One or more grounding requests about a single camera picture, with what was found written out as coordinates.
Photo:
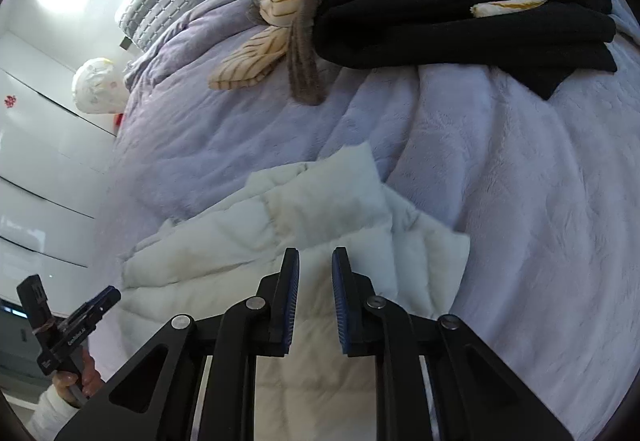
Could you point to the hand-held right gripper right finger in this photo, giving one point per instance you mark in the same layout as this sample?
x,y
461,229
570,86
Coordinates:
x,y
341,301

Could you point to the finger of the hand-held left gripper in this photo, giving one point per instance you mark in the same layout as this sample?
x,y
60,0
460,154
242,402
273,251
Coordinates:
x,y
102,298

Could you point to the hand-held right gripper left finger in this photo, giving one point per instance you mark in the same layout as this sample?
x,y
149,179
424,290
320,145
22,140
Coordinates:
x,y
290,301

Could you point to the white puffer jacket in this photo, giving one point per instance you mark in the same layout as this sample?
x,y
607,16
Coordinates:
x,y
350,231

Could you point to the person's left forearm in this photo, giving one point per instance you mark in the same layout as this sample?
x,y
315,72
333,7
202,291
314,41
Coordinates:
x,y
52,416

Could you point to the person's left hand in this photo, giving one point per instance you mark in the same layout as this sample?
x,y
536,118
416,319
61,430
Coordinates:
x,y
91,373

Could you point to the white wardrobe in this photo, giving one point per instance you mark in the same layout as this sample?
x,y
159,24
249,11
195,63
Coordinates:
x,y
45,181

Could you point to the small red box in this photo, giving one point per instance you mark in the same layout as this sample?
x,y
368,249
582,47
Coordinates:
x,y
118,120

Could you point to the lavender plush blanket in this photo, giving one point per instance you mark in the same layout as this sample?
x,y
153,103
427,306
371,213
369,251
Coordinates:
x,y
500,196

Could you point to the white dotted plastic bag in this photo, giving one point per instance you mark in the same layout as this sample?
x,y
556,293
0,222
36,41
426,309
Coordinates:
x,y
97,86

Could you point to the red wardrobe sticker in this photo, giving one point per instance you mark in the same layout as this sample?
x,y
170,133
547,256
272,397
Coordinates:
x,y
10,100

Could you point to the black folded garment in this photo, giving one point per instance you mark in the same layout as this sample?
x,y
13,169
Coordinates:
x,y
450,16

